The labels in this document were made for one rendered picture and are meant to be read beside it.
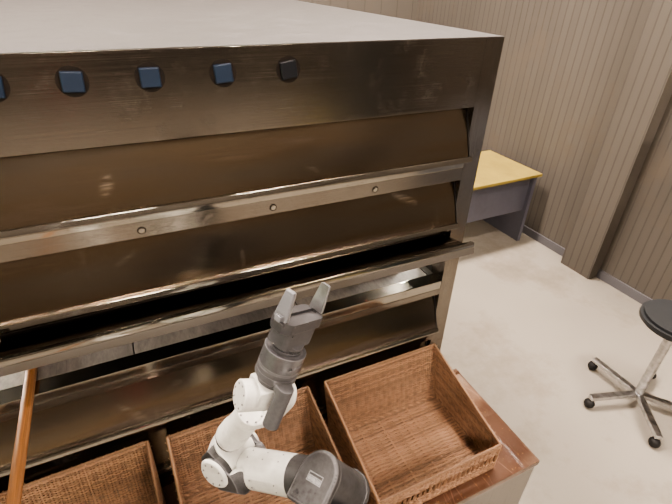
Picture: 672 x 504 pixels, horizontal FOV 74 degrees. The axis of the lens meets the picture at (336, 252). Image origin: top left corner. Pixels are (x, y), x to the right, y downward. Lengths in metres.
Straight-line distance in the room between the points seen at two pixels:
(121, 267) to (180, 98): 0.49
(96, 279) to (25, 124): 0.43
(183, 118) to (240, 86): 0.16
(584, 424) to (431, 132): 2.21
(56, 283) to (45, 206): 0.23
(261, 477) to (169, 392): 0.69
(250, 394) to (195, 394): 0.80
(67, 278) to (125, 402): 0.52
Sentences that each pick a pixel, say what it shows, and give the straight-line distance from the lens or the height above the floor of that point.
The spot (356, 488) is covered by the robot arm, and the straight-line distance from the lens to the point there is 1.05.
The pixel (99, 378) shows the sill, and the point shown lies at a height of 1.17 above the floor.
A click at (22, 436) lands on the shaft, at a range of 1.51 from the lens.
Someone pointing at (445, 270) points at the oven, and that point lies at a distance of 1.90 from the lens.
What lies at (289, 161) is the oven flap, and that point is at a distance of 1.33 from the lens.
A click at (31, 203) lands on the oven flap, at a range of 1.29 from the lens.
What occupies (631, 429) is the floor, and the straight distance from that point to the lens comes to 3.36.
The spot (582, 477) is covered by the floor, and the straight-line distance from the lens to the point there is 2.99.
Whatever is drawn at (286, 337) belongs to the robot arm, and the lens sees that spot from 0.86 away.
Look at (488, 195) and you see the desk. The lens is 4.32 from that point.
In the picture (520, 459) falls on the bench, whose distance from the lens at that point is 2.17.
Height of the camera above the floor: 2.26
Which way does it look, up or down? 32 degrees down
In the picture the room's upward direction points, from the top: 2 degrees clockwise
